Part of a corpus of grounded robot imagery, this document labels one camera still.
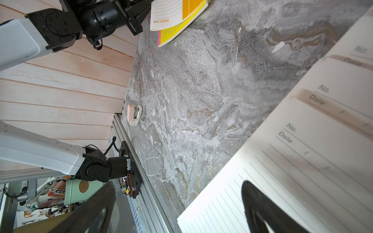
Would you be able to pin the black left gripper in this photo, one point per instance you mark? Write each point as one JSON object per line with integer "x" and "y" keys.
{"x": 133, "y": 13}

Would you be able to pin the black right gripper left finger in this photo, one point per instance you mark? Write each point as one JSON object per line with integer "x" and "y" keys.
{"x": 93, "y": 216}

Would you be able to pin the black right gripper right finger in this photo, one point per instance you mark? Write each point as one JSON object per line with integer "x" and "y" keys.
{"x": 262, "y": 213}

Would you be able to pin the cream notebook orange cover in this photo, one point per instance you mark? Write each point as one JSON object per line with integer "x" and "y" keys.
{"x": 168, "y": 13}

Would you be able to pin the cream lined notebook with holes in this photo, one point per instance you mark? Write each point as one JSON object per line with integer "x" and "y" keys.
{"x": 312, "y": 156}

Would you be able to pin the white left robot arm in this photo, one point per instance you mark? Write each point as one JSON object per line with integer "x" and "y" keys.
{"x": 65, "y": 68}

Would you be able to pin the clear tape roll on table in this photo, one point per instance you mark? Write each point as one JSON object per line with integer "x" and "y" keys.
{"x": 134, "y": 114}

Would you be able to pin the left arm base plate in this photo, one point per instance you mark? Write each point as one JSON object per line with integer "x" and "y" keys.
{"x": 131, "y": 183}

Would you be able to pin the aluminium frame rail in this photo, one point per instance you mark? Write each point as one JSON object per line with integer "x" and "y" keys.
{"x": 147, "y": 211}

